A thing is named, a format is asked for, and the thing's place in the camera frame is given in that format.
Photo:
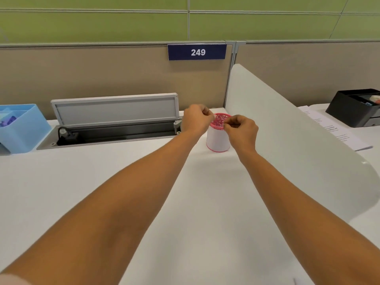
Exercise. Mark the blue desk organizer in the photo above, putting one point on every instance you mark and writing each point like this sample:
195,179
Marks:
29,133

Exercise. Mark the pink shirt sleeve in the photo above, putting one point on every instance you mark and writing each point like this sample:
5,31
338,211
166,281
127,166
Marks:
12,280

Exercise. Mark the purple stapler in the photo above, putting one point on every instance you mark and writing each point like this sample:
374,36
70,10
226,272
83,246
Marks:
7,121

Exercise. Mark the person's left hand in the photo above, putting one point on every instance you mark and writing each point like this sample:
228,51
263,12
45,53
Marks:
196,120

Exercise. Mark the beige partition panel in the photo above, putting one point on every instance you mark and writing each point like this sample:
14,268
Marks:
89,77
297,68

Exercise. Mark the white correction tape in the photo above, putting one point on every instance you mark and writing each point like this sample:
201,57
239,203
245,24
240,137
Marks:
375,99

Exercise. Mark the white side divider panel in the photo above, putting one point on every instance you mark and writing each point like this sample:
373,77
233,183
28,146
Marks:
297,139

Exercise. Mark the blue number sign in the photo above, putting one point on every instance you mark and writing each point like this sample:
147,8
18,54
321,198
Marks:
178,52

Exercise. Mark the person's left forearm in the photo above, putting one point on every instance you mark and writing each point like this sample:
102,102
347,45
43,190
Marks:
104,210

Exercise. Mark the pink and white cup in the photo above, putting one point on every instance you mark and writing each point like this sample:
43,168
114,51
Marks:
216,143

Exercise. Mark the person's right forearm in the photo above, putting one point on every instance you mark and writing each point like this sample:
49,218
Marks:
305,222

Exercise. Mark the grey partition post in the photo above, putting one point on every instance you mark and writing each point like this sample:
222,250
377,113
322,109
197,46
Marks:
230,83

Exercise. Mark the black desk organizer box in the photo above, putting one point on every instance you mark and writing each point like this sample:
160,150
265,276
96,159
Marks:
344,111

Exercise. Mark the white printed paper sheets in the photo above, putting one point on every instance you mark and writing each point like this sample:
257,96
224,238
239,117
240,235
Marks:
335,130

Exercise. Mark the person's right hand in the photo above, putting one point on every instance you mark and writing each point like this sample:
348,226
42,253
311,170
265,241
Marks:
243,136

